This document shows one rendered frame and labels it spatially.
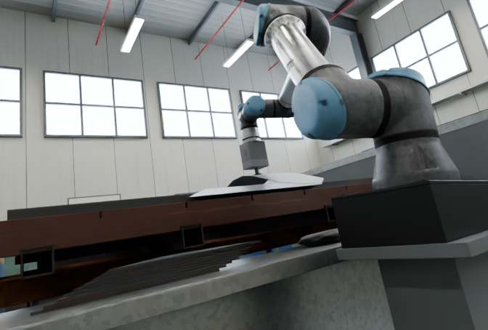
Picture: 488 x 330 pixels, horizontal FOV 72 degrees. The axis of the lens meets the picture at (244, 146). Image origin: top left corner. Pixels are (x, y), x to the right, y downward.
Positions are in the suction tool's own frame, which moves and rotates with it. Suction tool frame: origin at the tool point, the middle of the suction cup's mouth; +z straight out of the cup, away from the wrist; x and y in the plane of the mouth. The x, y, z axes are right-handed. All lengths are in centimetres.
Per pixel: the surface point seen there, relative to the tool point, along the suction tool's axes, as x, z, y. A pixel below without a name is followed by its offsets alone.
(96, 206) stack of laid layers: 31, 9, 65
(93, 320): 55, 26, 71
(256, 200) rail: 35.7, 11.7, 28.3
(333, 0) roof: -445, -631, -746
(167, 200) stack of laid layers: 31, 9, 50
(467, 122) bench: 47, -10, -78
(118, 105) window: -792, -374, -153
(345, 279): 40, 35, 7
